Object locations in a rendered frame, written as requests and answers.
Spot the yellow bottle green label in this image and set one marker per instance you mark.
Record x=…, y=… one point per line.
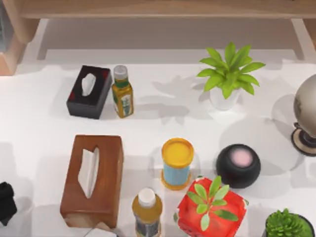
x=122, y=98

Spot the yellow and blue can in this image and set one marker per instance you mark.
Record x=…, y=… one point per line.
x=176, y=164

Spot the black tissue box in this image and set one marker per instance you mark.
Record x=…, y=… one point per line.
x=89, y=92

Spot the green plant white pot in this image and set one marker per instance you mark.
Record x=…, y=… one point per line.
x=228, y=74

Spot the brown wooden tissue box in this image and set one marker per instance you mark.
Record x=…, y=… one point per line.
x=92, y=180

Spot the black round speaker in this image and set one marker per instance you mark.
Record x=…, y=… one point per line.
x=238, y=166

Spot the yellow bottle white cap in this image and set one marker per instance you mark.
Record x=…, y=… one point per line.
x=147, y=213

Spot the plant in red pot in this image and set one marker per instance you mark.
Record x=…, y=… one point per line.
x=211, y=209

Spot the wooden shelf unit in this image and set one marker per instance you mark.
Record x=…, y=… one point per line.
x=158, y=8

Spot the grey globe on stand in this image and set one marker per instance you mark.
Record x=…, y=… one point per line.
x=306, y=108

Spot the green plant black pot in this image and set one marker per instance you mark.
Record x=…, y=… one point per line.
x=287, y=225

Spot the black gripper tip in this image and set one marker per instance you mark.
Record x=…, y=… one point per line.
x=6, y=203

